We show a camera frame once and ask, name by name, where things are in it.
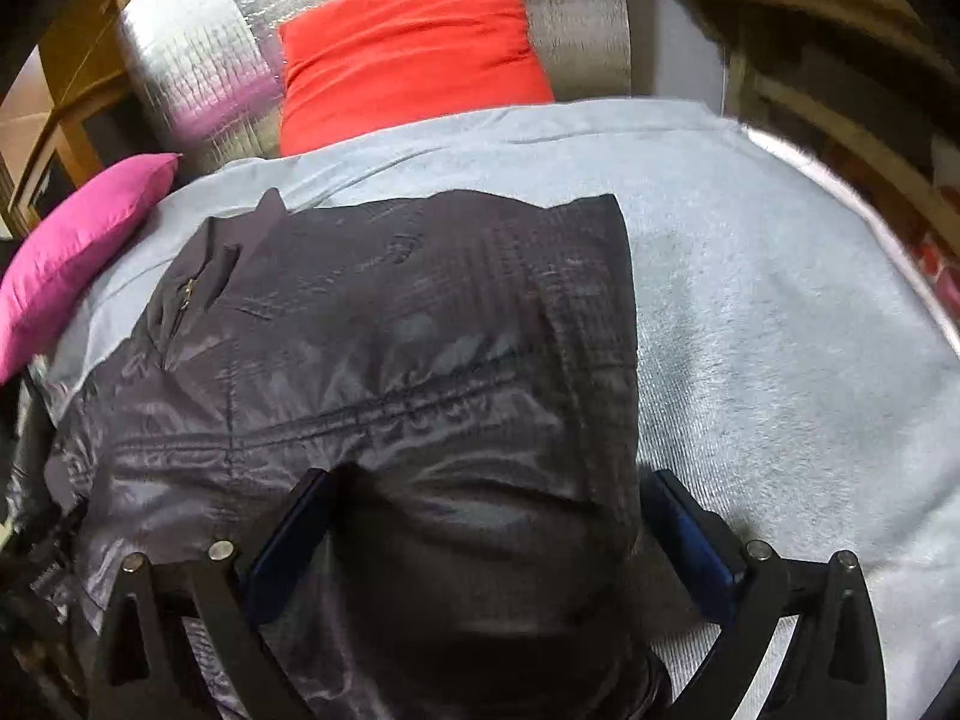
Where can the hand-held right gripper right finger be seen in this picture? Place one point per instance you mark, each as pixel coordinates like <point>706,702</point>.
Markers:
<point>694,549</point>

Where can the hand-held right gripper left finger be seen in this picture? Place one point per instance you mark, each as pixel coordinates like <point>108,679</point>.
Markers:
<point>289,549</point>

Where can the black jacket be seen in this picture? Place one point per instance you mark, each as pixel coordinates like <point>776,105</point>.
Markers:
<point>375,352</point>

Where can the grey blanket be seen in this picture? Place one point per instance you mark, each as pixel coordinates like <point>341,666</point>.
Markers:
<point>750,315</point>

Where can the magenta fabric garment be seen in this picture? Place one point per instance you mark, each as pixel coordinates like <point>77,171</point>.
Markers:
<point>82,240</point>

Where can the wooden shelf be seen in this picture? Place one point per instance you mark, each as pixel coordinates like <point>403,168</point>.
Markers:
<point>825,127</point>
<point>75,52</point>

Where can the red fabric garment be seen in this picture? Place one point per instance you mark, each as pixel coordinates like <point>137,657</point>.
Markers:
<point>405,52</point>

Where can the silver foil insulation mat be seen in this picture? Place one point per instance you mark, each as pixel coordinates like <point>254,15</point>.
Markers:
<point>577,0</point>

